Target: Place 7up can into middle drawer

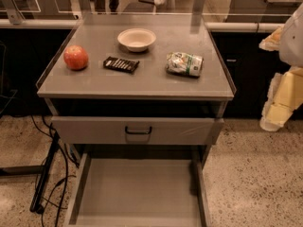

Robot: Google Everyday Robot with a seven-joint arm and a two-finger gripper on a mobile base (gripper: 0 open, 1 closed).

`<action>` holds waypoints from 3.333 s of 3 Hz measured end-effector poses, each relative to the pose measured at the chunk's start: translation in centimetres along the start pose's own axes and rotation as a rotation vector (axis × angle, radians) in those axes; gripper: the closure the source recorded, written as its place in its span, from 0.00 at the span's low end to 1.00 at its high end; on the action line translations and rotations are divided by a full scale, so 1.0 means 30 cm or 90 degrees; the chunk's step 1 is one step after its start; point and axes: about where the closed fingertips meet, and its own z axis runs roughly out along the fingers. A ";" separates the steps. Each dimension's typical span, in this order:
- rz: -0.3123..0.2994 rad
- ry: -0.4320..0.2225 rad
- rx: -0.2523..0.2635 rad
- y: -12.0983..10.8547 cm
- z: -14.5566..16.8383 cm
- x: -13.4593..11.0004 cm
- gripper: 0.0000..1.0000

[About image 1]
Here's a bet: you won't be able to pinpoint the open grey lower drawer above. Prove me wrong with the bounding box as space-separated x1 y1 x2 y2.
63 152 211 227

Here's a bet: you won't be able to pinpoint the black floor cables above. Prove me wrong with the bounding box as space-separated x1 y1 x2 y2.
29 114 80 227

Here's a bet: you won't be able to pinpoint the grey drawer cabinet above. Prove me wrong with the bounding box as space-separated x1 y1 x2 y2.
38 14 235 161

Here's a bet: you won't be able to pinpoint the closed grey upper drawer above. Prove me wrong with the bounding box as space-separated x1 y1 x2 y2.
52 116 223 145

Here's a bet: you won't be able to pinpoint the white paper bowl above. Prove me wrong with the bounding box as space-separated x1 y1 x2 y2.
117 28 156 52

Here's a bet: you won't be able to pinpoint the white horizontal rail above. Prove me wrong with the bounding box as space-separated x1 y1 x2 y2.
0 18 285 34

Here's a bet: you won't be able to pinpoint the black snack bar packet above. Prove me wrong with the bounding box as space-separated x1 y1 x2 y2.
103 57 139 74

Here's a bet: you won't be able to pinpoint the black table leg base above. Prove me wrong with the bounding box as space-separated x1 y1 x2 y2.
0 133 59 214

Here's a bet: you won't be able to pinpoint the crushed green 7up can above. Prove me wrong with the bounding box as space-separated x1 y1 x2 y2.
166 52 204 78

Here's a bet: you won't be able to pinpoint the red apple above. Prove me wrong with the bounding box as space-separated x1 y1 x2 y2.
63 45 88 70

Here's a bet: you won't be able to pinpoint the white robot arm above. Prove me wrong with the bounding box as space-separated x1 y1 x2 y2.
259 5 303 131

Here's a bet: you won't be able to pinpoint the black drawer handle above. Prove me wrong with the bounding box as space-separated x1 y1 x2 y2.
124 126 152 135

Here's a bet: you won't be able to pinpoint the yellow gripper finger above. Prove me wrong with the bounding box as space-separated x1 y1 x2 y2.
259 66 303 131
258 26 283 51

